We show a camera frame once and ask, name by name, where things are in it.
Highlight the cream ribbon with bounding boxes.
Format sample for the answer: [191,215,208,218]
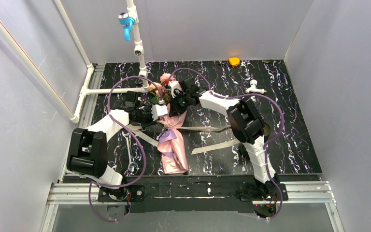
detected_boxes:
[128,117,241,159]

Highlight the pink rose flower bunch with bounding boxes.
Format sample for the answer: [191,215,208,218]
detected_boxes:
[148,73,176,104]

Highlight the pink bouquet wrapping paper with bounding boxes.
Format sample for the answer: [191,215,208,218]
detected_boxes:
[157,112,189,174]

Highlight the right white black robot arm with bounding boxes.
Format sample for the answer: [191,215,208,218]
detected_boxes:
[166,78,275,184]

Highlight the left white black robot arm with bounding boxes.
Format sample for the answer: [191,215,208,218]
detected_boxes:
[66,91,153,189]

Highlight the yellow tape measure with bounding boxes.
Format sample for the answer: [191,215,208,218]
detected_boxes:
[228,57,241,67]

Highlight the silver combination wrench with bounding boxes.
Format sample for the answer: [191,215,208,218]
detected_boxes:
[122,131,139,174]

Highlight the white plastic faucet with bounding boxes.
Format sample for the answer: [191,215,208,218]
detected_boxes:
[245,79,267,94]

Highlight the white pvc pipe assembly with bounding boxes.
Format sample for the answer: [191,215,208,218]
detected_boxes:
[0,0,147,124]

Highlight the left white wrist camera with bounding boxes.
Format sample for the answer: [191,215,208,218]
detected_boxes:
[152,104,169,121]

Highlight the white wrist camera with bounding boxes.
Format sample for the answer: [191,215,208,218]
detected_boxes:
[166,81,183,98]
[152,104,169,121]

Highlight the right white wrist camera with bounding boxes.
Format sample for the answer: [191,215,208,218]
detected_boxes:
[166,81,183,98]

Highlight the aluminium frame rail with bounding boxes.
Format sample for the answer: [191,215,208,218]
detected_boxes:
[41,180,343,232]

